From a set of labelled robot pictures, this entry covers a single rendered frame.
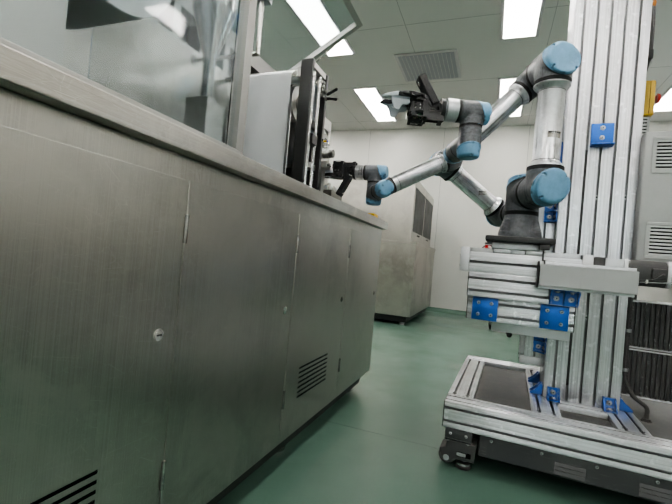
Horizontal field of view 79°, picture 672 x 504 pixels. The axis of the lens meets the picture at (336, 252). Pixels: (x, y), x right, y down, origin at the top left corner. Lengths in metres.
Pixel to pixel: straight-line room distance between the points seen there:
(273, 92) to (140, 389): 1.34
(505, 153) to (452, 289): 2.12
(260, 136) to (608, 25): 1.40
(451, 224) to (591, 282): 4.99
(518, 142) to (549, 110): 5.02
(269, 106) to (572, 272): 1.29
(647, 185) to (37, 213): 1.74
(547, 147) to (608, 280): 0.46
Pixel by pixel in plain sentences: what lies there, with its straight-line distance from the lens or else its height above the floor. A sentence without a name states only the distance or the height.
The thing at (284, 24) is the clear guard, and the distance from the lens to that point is 2.24.
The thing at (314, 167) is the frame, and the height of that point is 1.05.
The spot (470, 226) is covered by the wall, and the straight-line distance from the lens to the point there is 6.36.
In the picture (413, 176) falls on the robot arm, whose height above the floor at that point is 1.08.
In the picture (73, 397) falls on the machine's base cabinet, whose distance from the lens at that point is 0.75.
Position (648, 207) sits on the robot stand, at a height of 0.96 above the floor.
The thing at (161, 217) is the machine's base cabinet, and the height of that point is 0.74.
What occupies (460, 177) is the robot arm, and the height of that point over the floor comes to 1.14.
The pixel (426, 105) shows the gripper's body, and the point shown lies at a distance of 1.44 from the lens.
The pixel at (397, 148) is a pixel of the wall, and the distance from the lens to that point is 6.74.
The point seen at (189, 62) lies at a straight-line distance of 0.97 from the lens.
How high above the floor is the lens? 0.69
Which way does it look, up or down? 1 degrees up
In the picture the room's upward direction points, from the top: 5 degrees clockwise
